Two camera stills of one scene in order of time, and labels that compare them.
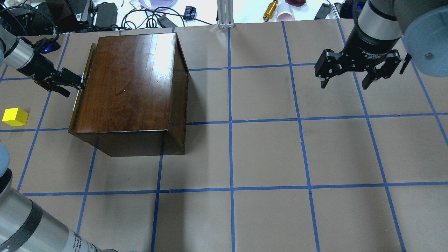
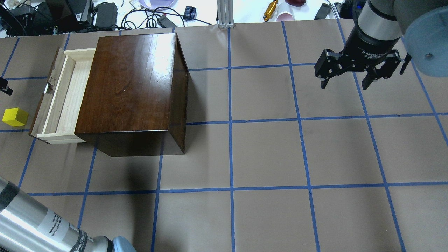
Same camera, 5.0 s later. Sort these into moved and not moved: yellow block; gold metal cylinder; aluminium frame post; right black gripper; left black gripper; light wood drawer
Moved: left black gripper; light wood drawer
Not moved: aluminium frame post; gold metal cylinder; right black gripper; yellow block
